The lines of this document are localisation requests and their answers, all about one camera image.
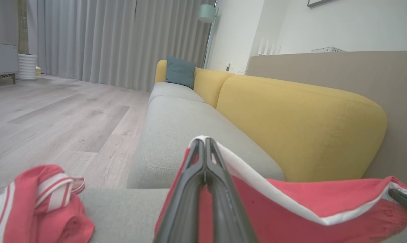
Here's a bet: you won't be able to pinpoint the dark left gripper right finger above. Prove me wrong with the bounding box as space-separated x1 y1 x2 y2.
206 137 259 243

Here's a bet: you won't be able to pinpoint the grey pleated curtain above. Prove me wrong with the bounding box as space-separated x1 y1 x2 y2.
27 0 213 92

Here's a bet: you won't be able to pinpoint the floor lamp with teal shade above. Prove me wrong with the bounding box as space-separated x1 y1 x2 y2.
198 0 221 70

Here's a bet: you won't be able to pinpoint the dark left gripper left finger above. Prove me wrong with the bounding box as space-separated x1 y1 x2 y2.
154 139 206 243

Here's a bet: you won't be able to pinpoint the yellow sofa armrest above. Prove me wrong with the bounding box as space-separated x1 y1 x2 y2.
154 60 168 84

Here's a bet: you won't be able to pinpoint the red white basketball jersey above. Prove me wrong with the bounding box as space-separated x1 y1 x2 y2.
0 164 96 243

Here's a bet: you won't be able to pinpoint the yellow sofa back cushion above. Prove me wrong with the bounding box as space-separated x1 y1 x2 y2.
193 67 236 109
216 75 388 183

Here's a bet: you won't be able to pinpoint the pale low sideboard cabinet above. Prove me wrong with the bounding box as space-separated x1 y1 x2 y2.
0 0 20 85

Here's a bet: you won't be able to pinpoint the teal throw pillow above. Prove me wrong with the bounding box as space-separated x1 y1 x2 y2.
165 55 197 90

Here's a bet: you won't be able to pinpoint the white ribbed plant pot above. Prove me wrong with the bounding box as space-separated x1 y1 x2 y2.
16 53 38 81

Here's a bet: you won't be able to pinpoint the white router with antennas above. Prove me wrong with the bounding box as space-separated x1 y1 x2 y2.
257 37 282 56

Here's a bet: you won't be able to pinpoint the dark picture frame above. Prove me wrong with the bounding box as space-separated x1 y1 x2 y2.
307 0 337 8

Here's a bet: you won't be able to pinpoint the flat white vented box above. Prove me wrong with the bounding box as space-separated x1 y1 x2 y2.
311 47 345 53

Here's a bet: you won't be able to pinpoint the red mesh shorts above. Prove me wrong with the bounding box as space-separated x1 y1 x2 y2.
154 135 407 243

